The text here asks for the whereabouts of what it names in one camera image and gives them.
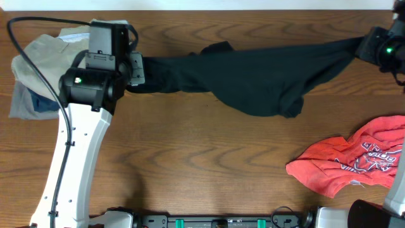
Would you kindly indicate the folded grey garment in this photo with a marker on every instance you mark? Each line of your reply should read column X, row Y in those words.
column 22, row 105

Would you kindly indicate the folded navy garment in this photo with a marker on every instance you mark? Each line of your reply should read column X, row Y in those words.
column 42, row 104

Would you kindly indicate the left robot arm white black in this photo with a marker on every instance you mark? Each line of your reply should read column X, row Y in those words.
column 65, row 200

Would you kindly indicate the red printed t-shirt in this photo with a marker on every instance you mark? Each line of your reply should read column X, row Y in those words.
column 370, row 156

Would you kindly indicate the folded khaki pants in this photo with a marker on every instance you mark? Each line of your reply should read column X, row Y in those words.
column 56, row 69

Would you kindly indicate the black polo shirt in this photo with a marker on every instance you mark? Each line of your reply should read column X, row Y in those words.
column 260, row 82

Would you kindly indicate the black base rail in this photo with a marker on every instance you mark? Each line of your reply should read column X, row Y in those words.
column 282, row 217

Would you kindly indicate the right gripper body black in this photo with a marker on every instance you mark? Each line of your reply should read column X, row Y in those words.
column 366, row 48

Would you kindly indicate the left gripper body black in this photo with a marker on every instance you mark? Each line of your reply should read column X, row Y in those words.
column 133, row 87

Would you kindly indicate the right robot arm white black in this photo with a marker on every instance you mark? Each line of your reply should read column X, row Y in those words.
column 363, row 213

